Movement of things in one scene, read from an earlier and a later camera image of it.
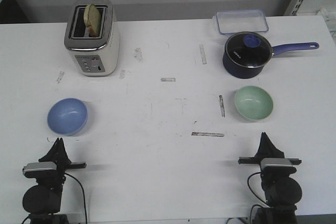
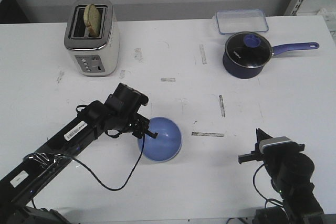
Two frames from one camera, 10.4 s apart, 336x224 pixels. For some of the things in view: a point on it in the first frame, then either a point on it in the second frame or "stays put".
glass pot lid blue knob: [249, 50] stays put
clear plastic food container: [230, 22] stays put
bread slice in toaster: [92, 20] stays put
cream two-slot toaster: [94, 56] stays put
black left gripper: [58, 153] to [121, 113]
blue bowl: [67, 116] to [167, 146]
